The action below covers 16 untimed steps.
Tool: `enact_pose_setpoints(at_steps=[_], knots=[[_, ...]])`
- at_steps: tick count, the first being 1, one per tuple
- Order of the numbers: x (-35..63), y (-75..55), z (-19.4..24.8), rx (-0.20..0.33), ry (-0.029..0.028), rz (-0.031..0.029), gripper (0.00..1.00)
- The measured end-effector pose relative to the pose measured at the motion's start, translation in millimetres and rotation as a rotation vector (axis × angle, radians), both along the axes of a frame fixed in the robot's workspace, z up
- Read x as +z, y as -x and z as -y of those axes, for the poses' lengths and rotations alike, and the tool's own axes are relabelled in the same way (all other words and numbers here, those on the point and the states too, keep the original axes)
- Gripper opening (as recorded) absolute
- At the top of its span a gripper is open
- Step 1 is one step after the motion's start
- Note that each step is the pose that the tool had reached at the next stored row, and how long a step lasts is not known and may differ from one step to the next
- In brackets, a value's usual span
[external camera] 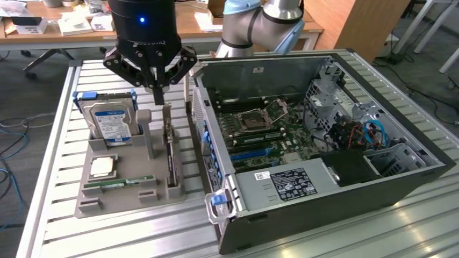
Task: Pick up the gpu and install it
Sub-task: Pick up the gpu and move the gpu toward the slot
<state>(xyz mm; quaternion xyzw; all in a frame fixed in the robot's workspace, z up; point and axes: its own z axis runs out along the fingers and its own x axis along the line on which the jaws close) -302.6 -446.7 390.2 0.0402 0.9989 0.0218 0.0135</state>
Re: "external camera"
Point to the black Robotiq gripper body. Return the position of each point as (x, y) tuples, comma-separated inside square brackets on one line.
[(142, 27)]

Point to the low-profile graphics card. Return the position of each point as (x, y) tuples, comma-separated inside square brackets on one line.
[(171, 156)]

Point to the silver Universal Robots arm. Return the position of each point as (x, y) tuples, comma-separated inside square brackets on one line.
[(247, 27)]

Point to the white carton with label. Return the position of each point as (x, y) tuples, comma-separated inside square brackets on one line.
[(100, 25)]

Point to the wooden office desk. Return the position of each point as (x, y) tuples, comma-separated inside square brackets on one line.
[(46, 39), (189, 33)]

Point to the black case lock latch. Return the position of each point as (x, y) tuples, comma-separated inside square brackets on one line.
[(207, 103)]

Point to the white booklet stack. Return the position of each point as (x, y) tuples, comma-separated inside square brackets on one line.
[(208, 25)]

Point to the white open packaging tray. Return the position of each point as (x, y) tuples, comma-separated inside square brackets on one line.
[(73, 29)]

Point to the hard disk with blue carrier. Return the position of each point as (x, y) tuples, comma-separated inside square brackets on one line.
[(110, 123)]

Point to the brown cardboard box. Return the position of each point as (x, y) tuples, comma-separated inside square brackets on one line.
[(215, 9)]

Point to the tape roll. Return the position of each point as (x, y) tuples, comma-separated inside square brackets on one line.
[(69, 3)]

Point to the empty black RAM slot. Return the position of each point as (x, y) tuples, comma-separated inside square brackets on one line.
[(241, 109)]

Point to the grey cup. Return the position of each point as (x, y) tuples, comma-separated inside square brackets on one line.
[(52, 3)]

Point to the CPU socket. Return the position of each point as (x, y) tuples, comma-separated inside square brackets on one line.
[(252, 121)]

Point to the metal socket cover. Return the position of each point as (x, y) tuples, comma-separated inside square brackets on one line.
[(269, 105)]

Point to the white labelled box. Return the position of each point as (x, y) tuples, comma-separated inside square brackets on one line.
[(32, 29)]

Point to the black device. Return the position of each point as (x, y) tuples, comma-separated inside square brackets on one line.
[(24, 21)]

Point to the green RAM stick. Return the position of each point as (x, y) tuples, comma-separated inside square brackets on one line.
[(257, 138), (117, 182)]

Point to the silver CPU chip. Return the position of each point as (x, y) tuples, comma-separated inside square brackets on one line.
[(101, 166)]

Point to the pile of papers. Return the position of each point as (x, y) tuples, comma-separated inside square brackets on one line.
[(12, 9)]

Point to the long PCIe expansion slot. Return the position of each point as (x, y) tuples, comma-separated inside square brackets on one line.
[(251, 154)]

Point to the grey plastic parts rack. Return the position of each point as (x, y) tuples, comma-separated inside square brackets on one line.
[(142, 172)]

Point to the green motherboard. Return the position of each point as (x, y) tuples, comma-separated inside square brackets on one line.
[(295, 141)]

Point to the silver metal drive cage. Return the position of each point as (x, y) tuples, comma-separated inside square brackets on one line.
[(323, 118)]

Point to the grey power supply unit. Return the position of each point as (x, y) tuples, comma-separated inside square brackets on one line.
[(251, 188)]

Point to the black power connector bundle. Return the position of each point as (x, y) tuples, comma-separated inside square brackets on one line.
[(340, 134)]

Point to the blue case release latch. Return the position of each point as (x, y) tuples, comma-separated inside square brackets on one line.
[(217, 200)]

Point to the wooden cabinet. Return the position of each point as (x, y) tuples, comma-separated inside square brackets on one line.
[(380, 27)]

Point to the white electrical box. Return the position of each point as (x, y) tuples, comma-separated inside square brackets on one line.
[(391, 40)]

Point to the black power strip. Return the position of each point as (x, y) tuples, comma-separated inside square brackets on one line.
[(393, 59)]

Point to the black open PC case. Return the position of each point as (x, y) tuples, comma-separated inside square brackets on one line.
[(323, 215)]

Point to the silver disk bay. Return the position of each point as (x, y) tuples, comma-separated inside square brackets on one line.
[(397, 161)]

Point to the white metal desk frame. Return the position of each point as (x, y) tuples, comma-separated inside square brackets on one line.
[(412, 27)]

